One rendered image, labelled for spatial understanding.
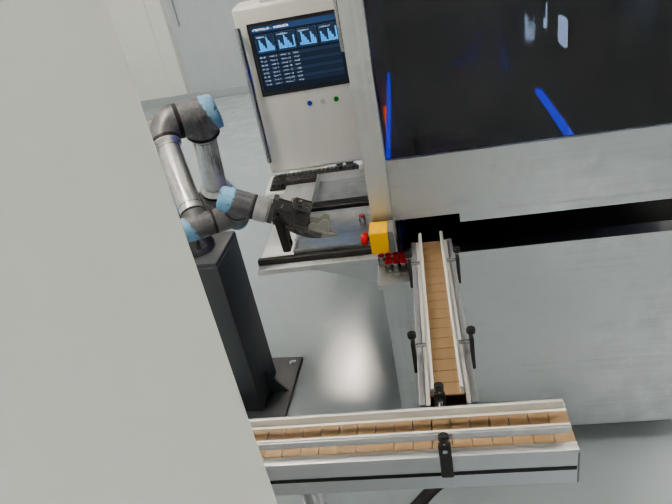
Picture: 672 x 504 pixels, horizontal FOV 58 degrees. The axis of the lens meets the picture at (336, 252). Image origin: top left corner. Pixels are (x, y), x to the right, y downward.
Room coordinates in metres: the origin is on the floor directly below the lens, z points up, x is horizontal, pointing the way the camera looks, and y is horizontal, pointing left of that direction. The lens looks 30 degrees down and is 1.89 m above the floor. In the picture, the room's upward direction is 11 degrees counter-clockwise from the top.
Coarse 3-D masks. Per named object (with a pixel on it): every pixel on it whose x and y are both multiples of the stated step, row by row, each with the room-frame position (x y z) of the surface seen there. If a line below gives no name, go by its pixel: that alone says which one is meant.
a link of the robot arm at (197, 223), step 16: (160, 112) 1.96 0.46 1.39; (160, 128) 1.91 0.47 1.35; (176, 128) 1.93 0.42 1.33; (160, 144) 1.88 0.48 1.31; (176, 144) 1.89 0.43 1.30; (160, 160) 1.86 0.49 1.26; (176, 160) 1.83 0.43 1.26; (176, 176) 1.78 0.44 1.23; (176, 192) 1.74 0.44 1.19; (192, 192) 1.74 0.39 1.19; (192, 208) 1.69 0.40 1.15; (192, 224) 1.65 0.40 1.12; (208, 224) 1.65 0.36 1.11; (192, 240) 1.64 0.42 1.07
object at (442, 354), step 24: (408, 264) 1.44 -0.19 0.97; (432, 264) 1.47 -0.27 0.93; (456, 264) 1.42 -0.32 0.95; (432, 288) 1.36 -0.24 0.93; (456, 288) 1.33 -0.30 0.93; (432, 312) 1.25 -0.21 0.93; (456, 312) 1.23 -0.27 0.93; (408, 336) 1.10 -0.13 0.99; (432, 336) 1.16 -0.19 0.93; (456, 336) 1.09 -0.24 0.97; (432, 360) 1.07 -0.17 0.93; (456, 360) 1.02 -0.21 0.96; (432, 384) 0.96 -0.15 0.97; (456, 384) 0.98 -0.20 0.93
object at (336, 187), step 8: (320, 176) 2.33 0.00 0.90; (328, 176) 2.32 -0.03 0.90; (336, 176) 2.31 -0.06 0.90; (344, 176) 2.31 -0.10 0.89; (352, 176) 2.30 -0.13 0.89; (360, 176) 2.30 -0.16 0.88; (320, 184) 2.30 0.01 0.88; (328, 184) 2.28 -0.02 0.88; (336, 184) 2.27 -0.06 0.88; (344, 184) 2.25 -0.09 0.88; (352, 184) 2.24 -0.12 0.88; (360, 184) 2.22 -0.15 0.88; (320, 192) 2.22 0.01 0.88; (328, 192) 2.21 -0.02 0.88; (336, 192) 2.19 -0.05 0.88; (344, 192) 2.18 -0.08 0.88; (352, 192) 2.16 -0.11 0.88; (360, 192) 2.15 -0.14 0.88; (312, 200) 2.10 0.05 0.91; (320, 200) 2.15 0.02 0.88; (328, 200) 2.06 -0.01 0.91; (336, 200) 2.06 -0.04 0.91; (344, 200) 2.05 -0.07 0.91; (352, 200) 2.05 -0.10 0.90; (360, 200) 2.04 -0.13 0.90
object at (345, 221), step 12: (312, 216) 1.99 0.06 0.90; (336, 216) 1.97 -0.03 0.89; (348, 216) 1.97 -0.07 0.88; (336, 228) 1.89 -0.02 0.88; (348, 228) 1.88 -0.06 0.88; (360, 228) 1.86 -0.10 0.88; (396, 228) 1.81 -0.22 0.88; (300, 240) 1.86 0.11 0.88; (312, 240) 1.84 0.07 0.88; (324, 240) 1.83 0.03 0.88; (336, 240) 1.81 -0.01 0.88; (348, 240) 1.79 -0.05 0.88; (360, 240) 1.78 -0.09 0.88; (300, 252) 1.74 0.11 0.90; (312, 252) 1.73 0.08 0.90
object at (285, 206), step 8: (280, 200) 1.62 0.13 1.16; (288, 200) 1.62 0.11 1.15; (296, 200) 1.64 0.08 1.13; (304, 200) 1.64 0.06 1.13; (272, 208) 1.60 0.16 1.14; (280, 208) 1.60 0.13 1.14; (288, 208) 1.60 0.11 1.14; (296, 208) 1.58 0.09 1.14; (304, 208) 1.59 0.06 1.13; (272, 216) 1.60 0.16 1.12; (280, 216) 1.60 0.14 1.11; (288, 216) 1.60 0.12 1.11; (296, 216) 1.59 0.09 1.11; (304, 216) 1.58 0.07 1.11; (288, 224) 1.58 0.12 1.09; (296, 224) 1.59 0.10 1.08; (304, 224) 1.58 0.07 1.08; (296, 232) 1.58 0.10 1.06
